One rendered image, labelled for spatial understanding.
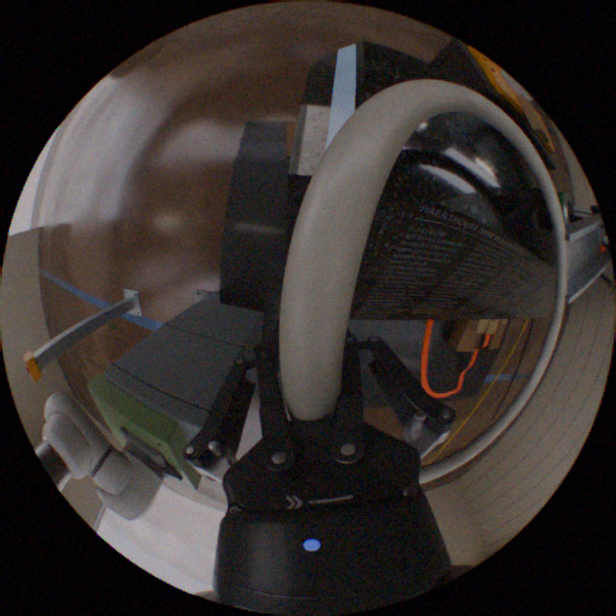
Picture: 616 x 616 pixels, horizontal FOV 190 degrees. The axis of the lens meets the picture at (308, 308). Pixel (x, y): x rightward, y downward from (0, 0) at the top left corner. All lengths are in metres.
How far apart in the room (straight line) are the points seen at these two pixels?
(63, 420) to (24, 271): 5.75
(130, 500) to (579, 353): 5.74
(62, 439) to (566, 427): 5.91
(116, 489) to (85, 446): 0.12
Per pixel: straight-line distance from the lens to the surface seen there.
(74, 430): 0.62
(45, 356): 1.36
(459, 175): 0.29
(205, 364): 0.68
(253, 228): 1.07
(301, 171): 0.28
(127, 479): 0.63
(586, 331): 5.42
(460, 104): 0.19
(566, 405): 5.46
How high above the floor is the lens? 1.04
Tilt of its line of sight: 71 degrees down
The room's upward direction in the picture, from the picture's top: 179 degrees counter-clockwise
